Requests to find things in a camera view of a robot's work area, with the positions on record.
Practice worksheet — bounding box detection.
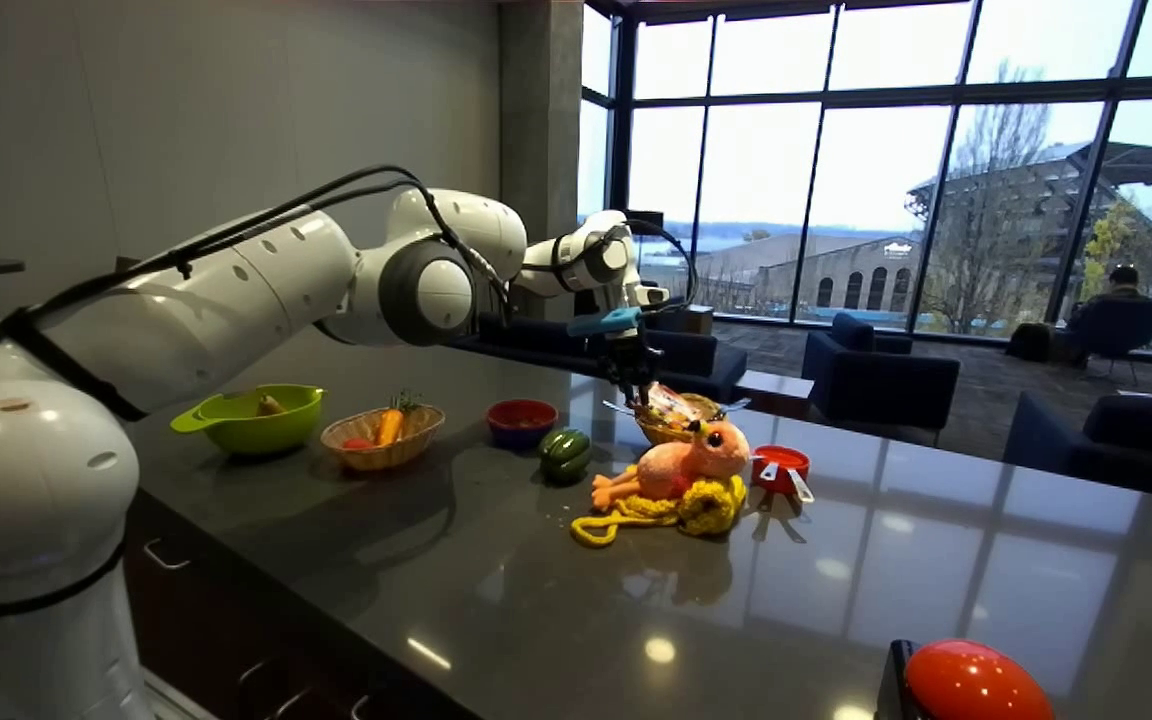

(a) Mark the long dark sofa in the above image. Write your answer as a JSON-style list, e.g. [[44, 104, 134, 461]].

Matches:
[[1000, 386, 1152, 508]]

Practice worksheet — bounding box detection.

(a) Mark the red white toy cup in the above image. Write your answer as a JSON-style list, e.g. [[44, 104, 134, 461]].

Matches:
[[746, 441, 818, 511]]

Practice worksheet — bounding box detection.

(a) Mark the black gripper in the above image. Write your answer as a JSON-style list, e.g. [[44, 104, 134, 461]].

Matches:
[[601, 330, 655, 406]]

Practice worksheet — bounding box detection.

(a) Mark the seated person by window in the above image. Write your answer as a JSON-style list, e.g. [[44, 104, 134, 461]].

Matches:
[[1069, 259, 1152, 362]]

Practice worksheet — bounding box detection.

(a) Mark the shiny red ball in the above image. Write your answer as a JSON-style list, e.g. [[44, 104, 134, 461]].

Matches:
[[904, 637, 1056, 720]]

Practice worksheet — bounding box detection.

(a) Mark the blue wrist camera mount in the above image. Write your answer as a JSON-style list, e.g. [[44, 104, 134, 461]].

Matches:
[[566, 304, 645, 341]]

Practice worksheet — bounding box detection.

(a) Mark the pink orange plush toy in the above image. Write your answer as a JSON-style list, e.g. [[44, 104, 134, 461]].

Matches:
[[587, 416, 757, 516]]

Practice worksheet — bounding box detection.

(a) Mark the yellow plush toy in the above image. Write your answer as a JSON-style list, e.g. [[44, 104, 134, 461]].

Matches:
[[566, 472, 750, 551]]

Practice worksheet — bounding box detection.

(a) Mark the small red bowl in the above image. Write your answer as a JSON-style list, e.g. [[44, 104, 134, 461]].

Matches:
[[482, 395, 565, 447]]

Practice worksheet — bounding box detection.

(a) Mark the green toy pepper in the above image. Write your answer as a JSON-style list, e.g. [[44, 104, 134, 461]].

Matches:
[[536, 422, 597, 487]]

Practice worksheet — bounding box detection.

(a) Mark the orange toy carrot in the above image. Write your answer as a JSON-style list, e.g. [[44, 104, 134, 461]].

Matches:
[[370, 404, 412, 451]]

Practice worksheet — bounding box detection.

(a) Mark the silver drawer handle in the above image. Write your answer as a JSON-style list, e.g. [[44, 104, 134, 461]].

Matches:
[[141, 537, 197, 574]]

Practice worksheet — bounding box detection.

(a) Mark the blue armchair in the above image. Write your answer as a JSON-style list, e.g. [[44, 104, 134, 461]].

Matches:
[[799, 308, 963, 430]]

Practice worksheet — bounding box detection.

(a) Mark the black window frame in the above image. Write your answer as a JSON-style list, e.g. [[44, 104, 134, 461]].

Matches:
[[577, 0, 1152, 362]]

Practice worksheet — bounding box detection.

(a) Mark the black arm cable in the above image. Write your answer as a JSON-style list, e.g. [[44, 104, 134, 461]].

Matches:
[[0, 161, 520, 362]]

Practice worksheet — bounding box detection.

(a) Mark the wicker basket with carrot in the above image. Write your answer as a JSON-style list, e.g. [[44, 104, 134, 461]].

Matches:
[[314, 399, 446, 474]]

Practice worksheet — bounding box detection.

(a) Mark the small lounge table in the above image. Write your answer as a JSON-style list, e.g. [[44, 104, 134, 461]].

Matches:
[[731, 368, 818, 419]]

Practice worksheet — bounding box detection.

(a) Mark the lime green bowl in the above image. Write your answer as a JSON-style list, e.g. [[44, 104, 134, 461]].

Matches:
[[166, 378, 329, 461]]

